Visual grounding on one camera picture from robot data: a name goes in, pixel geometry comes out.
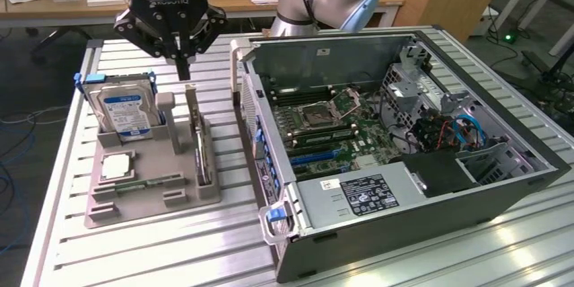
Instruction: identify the graphics card with fan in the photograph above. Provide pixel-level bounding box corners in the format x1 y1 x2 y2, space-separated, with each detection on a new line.
185 83 215 188

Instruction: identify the black chair base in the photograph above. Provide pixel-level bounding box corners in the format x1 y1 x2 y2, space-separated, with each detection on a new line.
26 26 94 65

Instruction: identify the hard disk in blue caddy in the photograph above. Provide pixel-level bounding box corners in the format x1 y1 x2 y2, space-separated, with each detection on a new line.
73 71 158 140

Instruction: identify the CPU socket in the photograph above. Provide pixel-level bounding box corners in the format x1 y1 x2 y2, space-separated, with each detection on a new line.
299 101 337 130

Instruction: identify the metal socket cover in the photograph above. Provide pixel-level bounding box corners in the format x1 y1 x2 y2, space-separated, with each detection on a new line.
330 87 364 109

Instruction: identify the grey parts rack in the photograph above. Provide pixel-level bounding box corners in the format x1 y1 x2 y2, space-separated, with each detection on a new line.
83 91 225 230

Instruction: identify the silver CPU chip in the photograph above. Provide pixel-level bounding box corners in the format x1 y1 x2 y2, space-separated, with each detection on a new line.
101 155 135 181

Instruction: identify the green RAM stick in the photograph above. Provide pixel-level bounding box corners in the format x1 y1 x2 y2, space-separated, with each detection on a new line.
114 176 171 191
291 128 357 149

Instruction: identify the long expansion slot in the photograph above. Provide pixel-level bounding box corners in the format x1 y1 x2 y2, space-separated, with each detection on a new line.
291 156 337 169
289 148 345 162

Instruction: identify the metal disk bay cage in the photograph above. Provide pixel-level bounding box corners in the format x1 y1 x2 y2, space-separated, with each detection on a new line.
380 61 450 116

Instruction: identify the green motherboard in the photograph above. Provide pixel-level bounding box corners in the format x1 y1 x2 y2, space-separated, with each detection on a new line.
267 84 408 182

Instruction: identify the grey power supply unit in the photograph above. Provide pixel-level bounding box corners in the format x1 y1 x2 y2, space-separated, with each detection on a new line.
289 162 426 233

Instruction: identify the green light device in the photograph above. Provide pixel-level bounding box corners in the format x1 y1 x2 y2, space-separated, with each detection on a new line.
500 30 521 46

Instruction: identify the black plastic shroud box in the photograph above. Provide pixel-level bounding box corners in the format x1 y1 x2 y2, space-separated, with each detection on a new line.
401 151 480 200

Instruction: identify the black floor stand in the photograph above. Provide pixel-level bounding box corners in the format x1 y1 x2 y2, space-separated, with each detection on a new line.
521 50 574 114

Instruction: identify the black open PC case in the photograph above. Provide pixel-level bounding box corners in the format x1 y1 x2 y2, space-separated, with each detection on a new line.
229 29 574 284

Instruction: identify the blue floor cable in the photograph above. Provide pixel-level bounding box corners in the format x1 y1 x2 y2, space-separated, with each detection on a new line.
0 121 38 255

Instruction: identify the black wire connector bundle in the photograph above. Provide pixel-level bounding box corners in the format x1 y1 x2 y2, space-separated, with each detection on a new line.
406 118 445 153

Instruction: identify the thin red wire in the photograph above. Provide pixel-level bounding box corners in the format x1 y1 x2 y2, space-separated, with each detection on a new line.
441 121 456 144

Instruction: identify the blue data wire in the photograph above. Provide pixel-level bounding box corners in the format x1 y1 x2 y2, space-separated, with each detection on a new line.
450 114 489 151

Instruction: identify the grey disk bay bracket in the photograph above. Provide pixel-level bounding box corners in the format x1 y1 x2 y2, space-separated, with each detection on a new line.
456 141 537 186

